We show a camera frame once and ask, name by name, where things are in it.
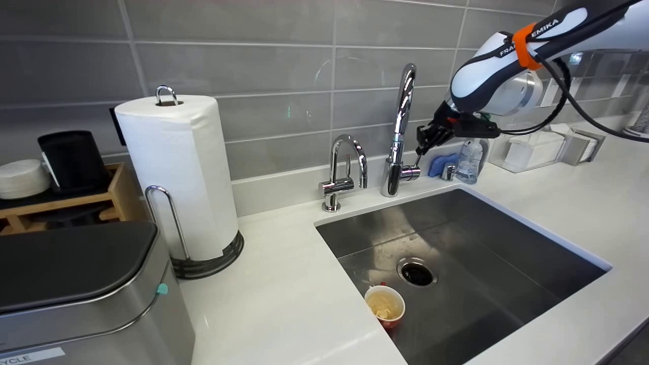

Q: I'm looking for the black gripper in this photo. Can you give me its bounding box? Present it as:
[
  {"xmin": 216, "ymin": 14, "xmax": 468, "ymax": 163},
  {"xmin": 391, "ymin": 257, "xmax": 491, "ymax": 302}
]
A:
[{"xmin": 414, "ymin": 100, "xmax": 503, "ymax": 159}]

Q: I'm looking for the chrome faucet lever handle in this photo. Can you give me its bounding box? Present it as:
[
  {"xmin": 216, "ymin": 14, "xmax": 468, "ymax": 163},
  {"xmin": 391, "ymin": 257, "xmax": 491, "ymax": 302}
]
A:
[{"xmin": 398, "ymin": 163, "xmax": 424, "ymax": 182}]

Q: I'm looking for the tall chrome tap faucet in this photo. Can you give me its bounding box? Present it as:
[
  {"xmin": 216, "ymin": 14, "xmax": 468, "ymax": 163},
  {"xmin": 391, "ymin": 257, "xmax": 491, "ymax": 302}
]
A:
[{"xmin": 382, "ymin": 60, "xmax": 423, "ymax": 198}]

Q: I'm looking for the short curved chrome faucet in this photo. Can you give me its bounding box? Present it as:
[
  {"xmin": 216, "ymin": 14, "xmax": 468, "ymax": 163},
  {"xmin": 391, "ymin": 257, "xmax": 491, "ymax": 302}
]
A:
[{"xmin": 319, "ymin": 132, "xmax": 371, "ymax": 212}]

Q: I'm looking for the blue sponge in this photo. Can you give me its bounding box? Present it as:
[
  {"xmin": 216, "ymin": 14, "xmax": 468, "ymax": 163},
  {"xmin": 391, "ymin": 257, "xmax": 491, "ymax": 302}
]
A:
[{"xmin": 427, "ymin": 149, "xmax": 465, "ymax": 182}]

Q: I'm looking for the white plastic container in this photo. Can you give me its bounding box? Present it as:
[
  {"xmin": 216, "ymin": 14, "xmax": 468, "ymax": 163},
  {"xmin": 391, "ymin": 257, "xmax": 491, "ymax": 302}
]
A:
[{"xmin": 503, "ymin": 130, "xmax": 569, "ymax": 177}]

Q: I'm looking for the black round sink drain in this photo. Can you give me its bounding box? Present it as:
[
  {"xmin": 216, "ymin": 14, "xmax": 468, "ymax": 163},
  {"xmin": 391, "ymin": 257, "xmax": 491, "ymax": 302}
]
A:
[{"xmin": 395, "ymin": 253, "xmax": 439, "ymax": 289}]

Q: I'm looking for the small white box holder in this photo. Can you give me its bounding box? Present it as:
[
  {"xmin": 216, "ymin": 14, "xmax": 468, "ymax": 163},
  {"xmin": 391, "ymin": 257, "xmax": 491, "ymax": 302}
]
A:
[{"xmin": 549, "ymin": 122, "xmax": 608, "ymax": 168}]

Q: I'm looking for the stainless steel sink basin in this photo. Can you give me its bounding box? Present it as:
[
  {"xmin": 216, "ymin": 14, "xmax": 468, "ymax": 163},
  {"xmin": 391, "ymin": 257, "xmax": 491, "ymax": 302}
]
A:
[{"xmin": 315, "ymin": 186, "xmax": 614, "ymax": 365}]

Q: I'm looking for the red cup with white inside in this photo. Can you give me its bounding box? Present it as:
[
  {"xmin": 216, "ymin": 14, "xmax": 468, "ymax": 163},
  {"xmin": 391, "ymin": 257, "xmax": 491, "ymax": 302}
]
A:
[{"xmin": 363, "ymin": 283, "xmax": 411, "ymax": 335}]

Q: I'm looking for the metal paper towel holder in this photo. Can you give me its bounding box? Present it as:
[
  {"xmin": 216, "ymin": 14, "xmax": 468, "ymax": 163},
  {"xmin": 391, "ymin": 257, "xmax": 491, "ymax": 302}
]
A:
[{"xmin": 142, "ymin": 84, "xmax": 246, "ymax": 281}]

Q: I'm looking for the white paper towel roll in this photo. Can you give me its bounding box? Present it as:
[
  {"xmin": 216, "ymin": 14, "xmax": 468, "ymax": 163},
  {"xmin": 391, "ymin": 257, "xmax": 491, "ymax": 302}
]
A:
[{"xmin": 112, "ymin": 93, "xmax": 240, "ymax": 263}]

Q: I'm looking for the wooden countertop rack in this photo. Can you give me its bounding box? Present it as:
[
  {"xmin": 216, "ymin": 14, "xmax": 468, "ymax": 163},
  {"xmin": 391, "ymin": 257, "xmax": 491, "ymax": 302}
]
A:
[{"xmin": 0, "ymin": 161, "xmax": 148, "ymax": 235}]

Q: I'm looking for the black container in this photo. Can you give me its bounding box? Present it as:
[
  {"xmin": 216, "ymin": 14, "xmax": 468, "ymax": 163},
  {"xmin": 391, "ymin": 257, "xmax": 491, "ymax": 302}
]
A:
[{"xmin": 37, "ymin": 130, "xmax": 113, "ymax": 198}]

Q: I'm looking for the steel trash can black lid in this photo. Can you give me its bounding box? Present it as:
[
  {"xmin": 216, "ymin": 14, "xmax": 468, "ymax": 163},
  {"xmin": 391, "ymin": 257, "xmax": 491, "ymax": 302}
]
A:
[{"xmin": 0, "ymin": 220, "xmax": 199, "ymax": 365}]

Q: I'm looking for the white bowl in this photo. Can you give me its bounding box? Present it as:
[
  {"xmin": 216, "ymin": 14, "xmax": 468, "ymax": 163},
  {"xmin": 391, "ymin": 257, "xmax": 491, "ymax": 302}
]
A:
[{"xmin": 0, "ymin": 159, "xmax": 53, "ymax": 202}]

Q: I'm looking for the orange strap on arm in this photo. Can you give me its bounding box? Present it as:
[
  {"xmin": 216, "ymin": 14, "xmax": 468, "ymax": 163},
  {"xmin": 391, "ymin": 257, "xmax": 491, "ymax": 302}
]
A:
[{"xmin": 512, "ymin": 23, "xmax": 547, "ymax": 72}]

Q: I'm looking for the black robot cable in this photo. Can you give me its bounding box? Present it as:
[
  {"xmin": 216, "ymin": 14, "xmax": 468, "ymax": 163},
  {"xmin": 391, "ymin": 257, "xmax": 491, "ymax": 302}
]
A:
[{"xmin": 497, "ymin": 57, "xmax": 649, "ymax": 143}]

